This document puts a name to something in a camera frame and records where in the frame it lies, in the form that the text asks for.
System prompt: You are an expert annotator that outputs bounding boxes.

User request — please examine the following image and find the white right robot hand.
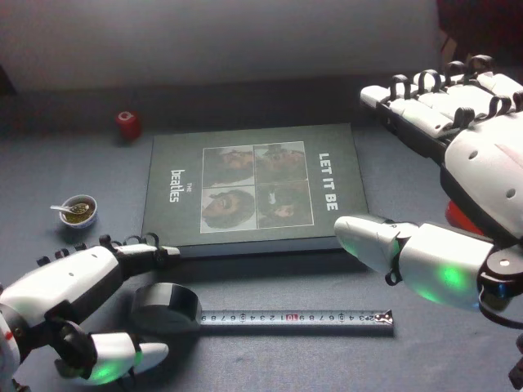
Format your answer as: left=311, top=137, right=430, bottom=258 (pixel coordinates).
left=333, top=54, right=523, bottom=314

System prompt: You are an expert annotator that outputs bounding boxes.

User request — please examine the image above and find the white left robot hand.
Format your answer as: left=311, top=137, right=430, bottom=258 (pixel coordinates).
left=0, top=232, right=181, bottom=387

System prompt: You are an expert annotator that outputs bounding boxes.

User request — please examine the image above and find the silver and black tape measure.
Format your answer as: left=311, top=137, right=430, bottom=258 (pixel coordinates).
left=131, top=282, right=396, bottom=338

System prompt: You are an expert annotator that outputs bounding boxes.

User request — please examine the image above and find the black Beatles book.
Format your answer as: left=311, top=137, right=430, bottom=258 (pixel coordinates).
left=140, top=122, right=371, bottom=259

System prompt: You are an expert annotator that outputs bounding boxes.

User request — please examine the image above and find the red heart block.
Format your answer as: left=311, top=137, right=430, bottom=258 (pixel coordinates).
left=444, top=198, right=487, bottom=238

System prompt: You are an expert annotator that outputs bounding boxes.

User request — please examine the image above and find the small toy soup bowl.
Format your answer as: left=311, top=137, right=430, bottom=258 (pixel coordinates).
left=59, top=194, right=99, bottom=229

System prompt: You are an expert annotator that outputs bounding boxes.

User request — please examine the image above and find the tiny white spoon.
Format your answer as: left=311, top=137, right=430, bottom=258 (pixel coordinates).
left=50, top=203, right=89, bottom=216

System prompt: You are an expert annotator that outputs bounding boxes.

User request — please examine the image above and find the small red cylinder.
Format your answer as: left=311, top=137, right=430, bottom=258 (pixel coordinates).
left=114, top=109, right=143, bottom=142

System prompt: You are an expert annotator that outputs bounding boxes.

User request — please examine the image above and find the grey table cloth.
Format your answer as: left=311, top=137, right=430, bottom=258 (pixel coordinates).
left=0, top=75, right=523, bottom=392

